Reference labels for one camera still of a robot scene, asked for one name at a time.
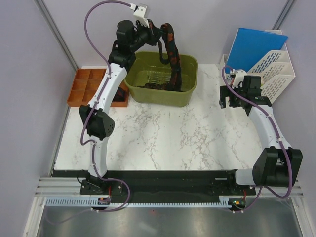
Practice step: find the rolled dark navy tie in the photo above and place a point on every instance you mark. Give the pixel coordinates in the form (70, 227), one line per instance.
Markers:
(119, 95)

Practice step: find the olive green plastic basin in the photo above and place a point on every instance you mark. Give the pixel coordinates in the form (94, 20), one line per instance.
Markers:
(147, 68)

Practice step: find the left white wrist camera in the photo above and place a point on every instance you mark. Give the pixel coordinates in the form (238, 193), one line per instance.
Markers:
(141, 14)

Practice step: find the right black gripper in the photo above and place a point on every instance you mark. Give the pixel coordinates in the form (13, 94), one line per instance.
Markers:
(226, 91)

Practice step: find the blue folder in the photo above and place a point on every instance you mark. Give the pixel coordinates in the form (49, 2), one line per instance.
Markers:
(251, 45)

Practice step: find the aluminium frame rail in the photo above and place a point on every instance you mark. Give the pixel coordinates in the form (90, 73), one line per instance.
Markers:
(70, 187)

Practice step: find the dark tie in basin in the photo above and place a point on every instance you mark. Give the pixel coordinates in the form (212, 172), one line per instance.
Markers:
(164, 86)

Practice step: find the black orange floral tie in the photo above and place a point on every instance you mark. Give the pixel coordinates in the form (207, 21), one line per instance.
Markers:
(173, 59)

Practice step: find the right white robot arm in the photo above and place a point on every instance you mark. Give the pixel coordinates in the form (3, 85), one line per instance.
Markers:
(278, 163)

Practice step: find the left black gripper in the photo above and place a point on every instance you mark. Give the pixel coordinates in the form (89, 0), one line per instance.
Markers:
(154, 33)

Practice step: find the orange compartment tray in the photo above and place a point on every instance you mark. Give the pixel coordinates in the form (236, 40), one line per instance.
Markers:
(85, 85)

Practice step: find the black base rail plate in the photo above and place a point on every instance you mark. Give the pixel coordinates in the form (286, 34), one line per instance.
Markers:
(169, 185)

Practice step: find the white file organizer rack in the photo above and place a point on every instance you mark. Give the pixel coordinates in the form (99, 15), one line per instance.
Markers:
(275, 69)

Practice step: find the grey slotted cable duct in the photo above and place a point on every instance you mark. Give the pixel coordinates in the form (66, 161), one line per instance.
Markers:
(101, 202)

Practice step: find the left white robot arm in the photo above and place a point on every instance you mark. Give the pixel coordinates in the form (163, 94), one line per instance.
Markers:
(97, 124)

